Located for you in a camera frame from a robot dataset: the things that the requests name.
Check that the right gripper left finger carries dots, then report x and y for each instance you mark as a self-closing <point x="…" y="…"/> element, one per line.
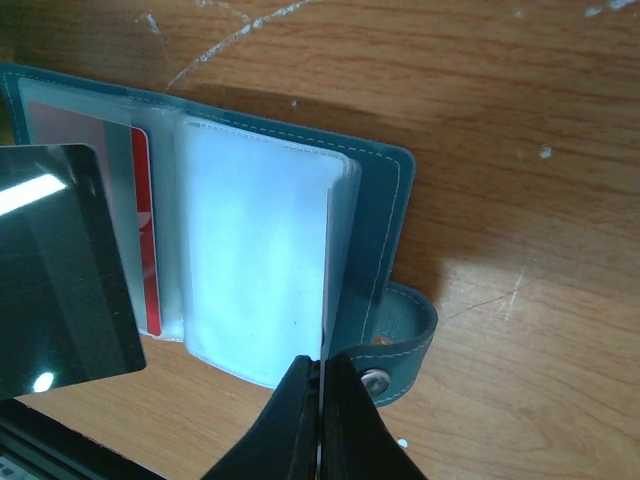
<point x="282" y="442"/>

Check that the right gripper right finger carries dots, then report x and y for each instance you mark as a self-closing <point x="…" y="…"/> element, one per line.
<point x="355" y="442"/>

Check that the teal card holder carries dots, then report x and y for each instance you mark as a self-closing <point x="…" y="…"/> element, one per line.
<point x="272" y="240"/>

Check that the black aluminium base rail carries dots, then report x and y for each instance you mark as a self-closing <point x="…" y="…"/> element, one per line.
<point x="35" y="446"/>

